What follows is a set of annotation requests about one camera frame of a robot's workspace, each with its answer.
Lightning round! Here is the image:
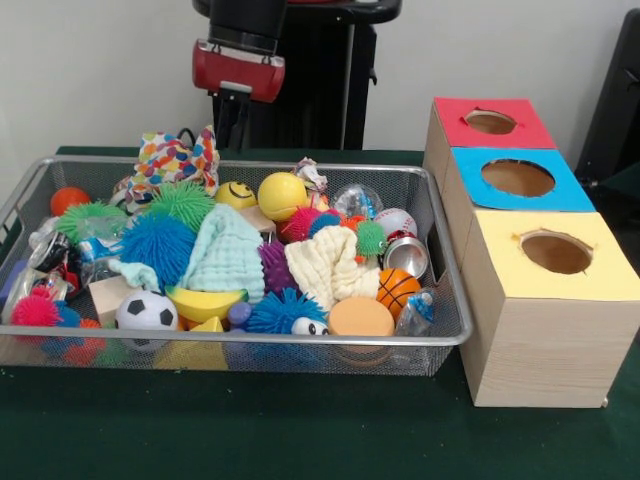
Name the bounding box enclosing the yellow smiley ball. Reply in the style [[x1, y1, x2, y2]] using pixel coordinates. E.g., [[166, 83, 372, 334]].
[[213, 180, 259, 210]]

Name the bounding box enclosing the wooden box with three holes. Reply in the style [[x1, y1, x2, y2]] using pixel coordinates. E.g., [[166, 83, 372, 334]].
[[422, 96, 640, 409]]

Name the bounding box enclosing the colourful polka dot cloth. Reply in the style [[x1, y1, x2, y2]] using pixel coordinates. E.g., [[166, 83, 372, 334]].
[[112, 124, 221, 214]]

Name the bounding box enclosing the cream waffle cloth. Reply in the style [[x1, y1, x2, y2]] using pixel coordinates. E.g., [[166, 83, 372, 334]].
[[283, 225, 382, 312]]

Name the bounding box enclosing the wire mesh bin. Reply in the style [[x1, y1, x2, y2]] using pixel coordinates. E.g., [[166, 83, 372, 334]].
[[0, 154, 474, 377]]

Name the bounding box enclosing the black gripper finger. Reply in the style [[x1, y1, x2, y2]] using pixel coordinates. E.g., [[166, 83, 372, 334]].
[[232, 93, 252, 151], [213, 91, 234, 149]]

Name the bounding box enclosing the toy basketball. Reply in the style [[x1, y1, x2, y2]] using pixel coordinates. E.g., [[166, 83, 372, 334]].
[[375, 268, 423, 321]]

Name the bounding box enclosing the mint green cloth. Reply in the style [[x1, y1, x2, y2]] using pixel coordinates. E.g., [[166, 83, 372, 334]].
[[107, 203, 266, 304]]

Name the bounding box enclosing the orange foam disc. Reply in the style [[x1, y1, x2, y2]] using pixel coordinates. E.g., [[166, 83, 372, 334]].
[[328, 296, 396, 337]]

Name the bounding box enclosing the blue spiky ball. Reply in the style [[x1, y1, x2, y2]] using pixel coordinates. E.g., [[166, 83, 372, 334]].
[[118, 213, 197, 291]]

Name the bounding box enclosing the plain yellow ball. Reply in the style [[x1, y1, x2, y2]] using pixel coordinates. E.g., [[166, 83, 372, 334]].
[[257, 172, 309, 223]]

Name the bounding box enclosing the small orange ball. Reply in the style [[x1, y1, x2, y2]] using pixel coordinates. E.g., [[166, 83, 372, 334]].
[[49, 186, 93, 217]]

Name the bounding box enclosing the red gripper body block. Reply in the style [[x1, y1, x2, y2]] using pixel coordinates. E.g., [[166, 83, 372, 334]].
[[192, 38, 286, 104]]

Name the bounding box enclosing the toy soccer ball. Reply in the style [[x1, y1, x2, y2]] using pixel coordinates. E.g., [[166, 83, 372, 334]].
[[114, 290, 180, 332]]

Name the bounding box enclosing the black upright panel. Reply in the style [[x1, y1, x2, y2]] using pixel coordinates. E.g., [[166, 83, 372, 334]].
[[574, 8, 640, 176]]

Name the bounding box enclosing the dark green table cloth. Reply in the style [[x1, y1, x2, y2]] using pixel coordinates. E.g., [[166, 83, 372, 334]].
[[0, 144, 640, 480]]

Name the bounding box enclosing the toy baseball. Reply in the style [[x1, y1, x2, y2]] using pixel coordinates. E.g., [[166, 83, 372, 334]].
[[373, 207, 419, 239]]

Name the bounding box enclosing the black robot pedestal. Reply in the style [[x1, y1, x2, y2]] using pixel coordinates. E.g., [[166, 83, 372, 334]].
[[192, 0, 404, 150]]

